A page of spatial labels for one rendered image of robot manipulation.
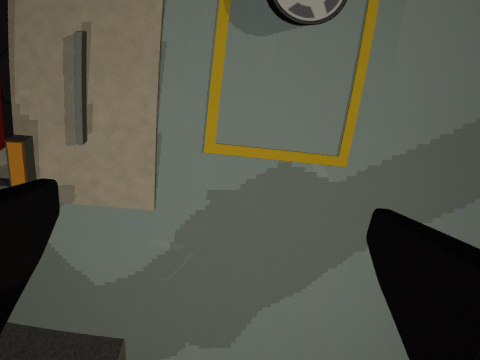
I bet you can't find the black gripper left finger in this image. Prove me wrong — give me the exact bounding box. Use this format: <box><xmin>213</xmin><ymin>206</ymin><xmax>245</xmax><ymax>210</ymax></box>
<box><xmin>0</xmin><ymin>179</ymin><xmax>60</xmax><ymax>333</ymax></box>

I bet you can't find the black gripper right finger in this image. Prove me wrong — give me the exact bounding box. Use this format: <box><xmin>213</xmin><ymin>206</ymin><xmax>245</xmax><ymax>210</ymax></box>
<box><xmin>367</xmin><ymin>208</ymin><xmax>480</xmax><ymax>360</ymax></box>

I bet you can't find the beige flat slab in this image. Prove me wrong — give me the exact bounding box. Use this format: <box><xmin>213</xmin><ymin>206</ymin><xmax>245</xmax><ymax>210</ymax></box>
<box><xmin>0</xmin><ymin>0</ymin><xmax>164</xmax><ymax>211</ymax></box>

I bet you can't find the black and grey wheel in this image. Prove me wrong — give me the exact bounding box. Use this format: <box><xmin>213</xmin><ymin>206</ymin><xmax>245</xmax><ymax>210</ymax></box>
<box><xmin>267</xmin><ymin>0</ymin><xmax>347</xmax><ymax>27</ymax></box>

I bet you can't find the yellow rectangular outline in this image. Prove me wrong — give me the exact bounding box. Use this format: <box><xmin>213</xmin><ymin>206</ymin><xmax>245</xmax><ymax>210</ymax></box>
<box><xmin>203</xmin><ymin>0</ymin><xmax>380</xmax><ymax>167</ymax></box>

